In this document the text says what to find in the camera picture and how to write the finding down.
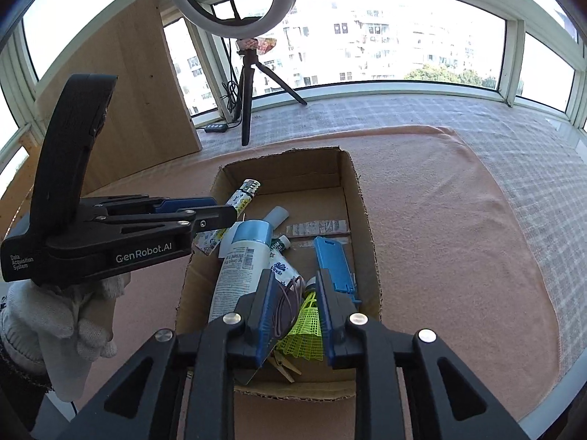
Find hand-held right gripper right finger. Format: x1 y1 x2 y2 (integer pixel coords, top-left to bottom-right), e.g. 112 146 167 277
314 268 533 440

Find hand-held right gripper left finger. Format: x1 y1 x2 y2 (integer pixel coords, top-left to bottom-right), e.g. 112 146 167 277
57 268 282 440

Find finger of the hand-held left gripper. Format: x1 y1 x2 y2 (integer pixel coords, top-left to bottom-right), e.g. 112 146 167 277
79 195 221 216
91 205 238 235

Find brown hair ties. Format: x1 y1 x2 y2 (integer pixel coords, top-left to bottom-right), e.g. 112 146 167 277
273 277 306 337

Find yellow plastic shuttlecock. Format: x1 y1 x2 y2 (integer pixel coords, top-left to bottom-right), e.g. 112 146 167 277
275 277 324 363

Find patterned lighter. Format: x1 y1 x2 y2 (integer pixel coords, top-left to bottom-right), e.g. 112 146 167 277
193 179 262 255

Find star print tissue packet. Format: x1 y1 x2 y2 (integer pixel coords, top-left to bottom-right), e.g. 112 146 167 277
268 257 304 294

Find blue phone stand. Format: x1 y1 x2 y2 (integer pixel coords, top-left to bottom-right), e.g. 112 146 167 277
314 236 362 305

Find white lotion bottle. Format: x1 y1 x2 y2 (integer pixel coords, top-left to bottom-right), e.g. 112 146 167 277
208 219 272 324

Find wooden clothespin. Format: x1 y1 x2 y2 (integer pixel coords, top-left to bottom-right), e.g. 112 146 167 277
268 353 303 383

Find small white cap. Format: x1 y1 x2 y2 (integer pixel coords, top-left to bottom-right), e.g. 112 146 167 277
265 206 289 229

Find small green tube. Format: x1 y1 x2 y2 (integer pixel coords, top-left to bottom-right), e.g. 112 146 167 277
268 235 292 262

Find cardboard box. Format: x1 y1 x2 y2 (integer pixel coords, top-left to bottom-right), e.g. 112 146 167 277
175 146 382 399

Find person's left forearm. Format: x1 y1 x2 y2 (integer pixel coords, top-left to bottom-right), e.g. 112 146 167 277
0 334 51 432

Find person's left hand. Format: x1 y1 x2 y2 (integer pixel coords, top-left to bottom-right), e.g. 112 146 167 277
0 272 131 367

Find pine wood panel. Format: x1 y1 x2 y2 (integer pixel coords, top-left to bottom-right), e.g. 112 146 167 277
0 126 40 239

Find large light wooden board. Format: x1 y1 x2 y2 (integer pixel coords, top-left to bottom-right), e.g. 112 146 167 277
34 0 203 193

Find red patterned wrapper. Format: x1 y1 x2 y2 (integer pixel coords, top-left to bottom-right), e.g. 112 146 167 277
235 37 279 56

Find white checked mat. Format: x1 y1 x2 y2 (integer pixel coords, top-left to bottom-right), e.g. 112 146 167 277
193 94 587 395

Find black ring light cable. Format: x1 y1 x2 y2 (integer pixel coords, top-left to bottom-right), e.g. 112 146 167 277
213 4 241 124

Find white window frame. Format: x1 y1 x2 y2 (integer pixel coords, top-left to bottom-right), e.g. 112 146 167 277
0 0 587 184

